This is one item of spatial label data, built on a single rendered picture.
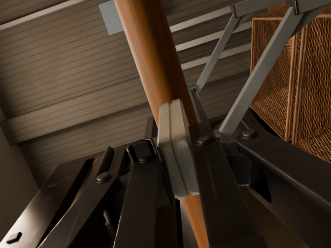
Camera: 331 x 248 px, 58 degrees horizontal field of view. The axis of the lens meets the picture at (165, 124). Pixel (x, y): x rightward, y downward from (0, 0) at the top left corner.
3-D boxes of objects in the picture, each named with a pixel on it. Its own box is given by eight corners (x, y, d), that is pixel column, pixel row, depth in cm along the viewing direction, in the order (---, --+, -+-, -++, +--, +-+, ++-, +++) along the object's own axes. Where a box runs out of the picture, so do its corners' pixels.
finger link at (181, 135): (172, 140, 13) (188, 136, 13) (170, 101, 20) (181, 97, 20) (191, 197, 14) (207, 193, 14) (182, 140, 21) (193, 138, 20)
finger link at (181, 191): (191, 197, 14) (176, 201, 14) (182, 140, 21) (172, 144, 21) (172, 140, 13) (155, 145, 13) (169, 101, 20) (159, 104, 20)
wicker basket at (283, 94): (354, 126, 119) (285, 145, 121) (295, 93, 172) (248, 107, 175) (339, 0, 103) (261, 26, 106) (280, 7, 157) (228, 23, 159)
